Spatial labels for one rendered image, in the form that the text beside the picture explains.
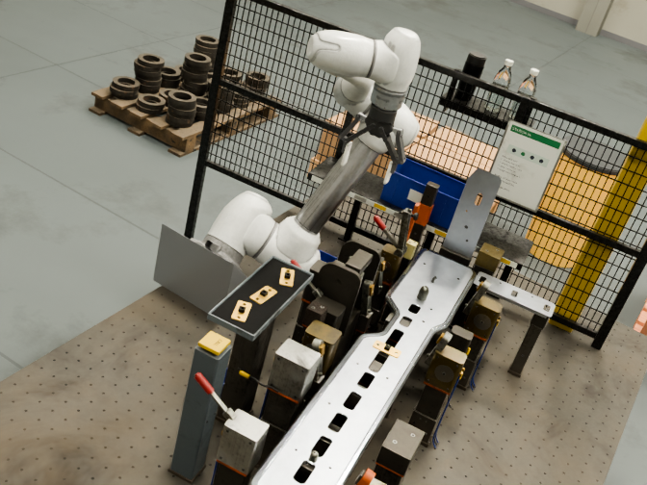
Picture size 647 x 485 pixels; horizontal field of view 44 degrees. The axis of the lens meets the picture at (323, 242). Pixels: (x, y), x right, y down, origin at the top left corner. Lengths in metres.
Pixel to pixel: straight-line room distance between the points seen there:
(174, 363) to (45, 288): 1.52
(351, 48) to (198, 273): 1.06
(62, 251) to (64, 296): 0.38
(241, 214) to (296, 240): 0.21
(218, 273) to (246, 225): 0.21
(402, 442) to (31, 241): 2.72
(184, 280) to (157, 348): 0.31
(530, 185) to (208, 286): 1.27
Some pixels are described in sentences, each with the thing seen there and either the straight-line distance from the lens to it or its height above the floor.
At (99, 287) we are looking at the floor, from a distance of 4.09.
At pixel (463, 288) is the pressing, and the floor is 1.00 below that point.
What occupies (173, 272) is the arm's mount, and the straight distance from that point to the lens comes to 2.90.
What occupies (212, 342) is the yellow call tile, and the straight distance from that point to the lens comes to 2.03.
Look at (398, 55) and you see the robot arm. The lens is 2.16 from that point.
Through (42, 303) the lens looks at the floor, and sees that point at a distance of 3.97.
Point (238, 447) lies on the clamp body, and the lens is 1.99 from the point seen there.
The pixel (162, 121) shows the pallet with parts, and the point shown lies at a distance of 5.48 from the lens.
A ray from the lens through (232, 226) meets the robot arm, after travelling 2.83.
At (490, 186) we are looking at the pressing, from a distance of 2.91.
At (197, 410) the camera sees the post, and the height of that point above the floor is 0.96.
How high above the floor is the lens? 2.44
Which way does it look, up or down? 31 degrees down
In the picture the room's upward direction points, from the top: 16 degrees clockwise
